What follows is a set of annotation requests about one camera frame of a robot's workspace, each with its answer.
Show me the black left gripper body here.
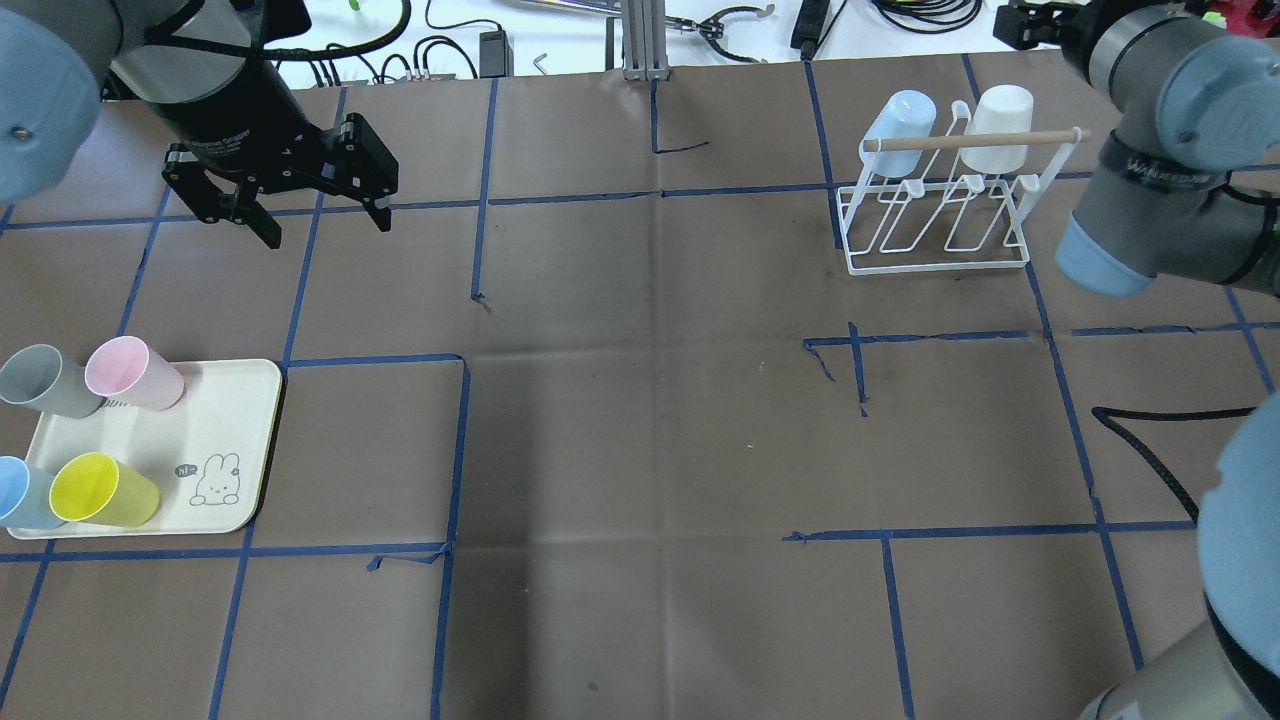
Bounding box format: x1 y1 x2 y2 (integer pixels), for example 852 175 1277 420
150 60 326 196

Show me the light blue plastic cup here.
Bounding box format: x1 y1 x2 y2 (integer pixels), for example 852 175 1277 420
859 88 937 181
1 456 67 530

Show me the white plastic cup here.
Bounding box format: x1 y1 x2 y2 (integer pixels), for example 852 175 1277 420
961 85 1034 176

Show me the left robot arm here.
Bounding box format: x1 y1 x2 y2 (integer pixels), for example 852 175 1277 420
1 1 412 249

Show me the pink plastic cup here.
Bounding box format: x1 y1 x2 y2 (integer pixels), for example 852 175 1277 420
84 336 186 411

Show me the grey plastic cup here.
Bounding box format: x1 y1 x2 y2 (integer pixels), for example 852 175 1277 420
1 345 105 419

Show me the yellow plastic cup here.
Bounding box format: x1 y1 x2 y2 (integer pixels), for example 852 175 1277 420
49 452 160 527

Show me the cream plastic tray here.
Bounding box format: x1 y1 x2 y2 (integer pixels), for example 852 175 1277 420
9 359 284 541

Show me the black power adapter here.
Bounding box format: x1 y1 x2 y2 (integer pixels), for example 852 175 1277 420
788 0 829 56

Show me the aluminium frame post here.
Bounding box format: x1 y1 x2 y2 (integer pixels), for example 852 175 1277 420
620 0 669 81

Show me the white wire cup rack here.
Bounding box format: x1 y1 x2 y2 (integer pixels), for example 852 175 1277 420
836 101 1091 277

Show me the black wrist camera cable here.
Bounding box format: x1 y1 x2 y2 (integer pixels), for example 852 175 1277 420
1091 405 1260 527

